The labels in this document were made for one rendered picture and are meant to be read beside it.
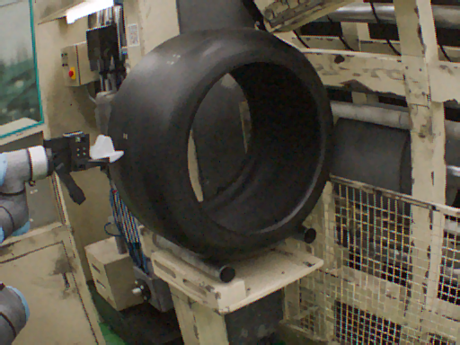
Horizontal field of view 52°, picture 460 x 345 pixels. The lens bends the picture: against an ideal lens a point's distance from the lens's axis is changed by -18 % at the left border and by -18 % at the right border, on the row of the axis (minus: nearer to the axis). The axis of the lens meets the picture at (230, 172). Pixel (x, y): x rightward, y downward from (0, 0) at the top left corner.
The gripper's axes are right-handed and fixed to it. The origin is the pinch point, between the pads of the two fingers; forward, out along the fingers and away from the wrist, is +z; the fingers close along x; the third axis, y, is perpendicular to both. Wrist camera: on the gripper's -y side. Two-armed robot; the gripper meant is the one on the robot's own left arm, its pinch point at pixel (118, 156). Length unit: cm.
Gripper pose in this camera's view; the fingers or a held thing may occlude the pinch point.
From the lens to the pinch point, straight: 128.5
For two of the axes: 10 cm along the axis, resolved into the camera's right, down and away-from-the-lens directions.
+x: -5.8, -1.7, 8.0
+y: -0.3, -9.7, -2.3
